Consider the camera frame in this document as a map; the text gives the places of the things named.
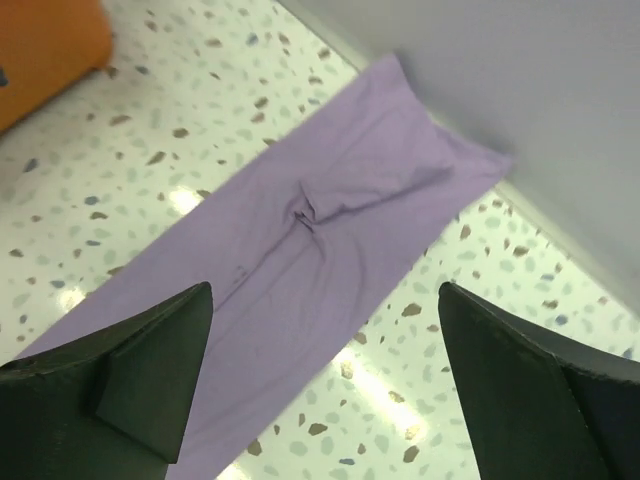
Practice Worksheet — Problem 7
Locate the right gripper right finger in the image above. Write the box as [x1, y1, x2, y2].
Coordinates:
[438, 282, 639, 480]

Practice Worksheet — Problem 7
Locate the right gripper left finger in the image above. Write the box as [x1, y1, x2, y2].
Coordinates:
[1, 282, 214, 480]

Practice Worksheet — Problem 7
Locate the purple t shirt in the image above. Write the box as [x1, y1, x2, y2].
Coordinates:
[16, 55, 511, 479]

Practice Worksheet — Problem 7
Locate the orange plastic bin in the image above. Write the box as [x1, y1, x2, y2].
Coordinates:
[1, 0, 113, 131]

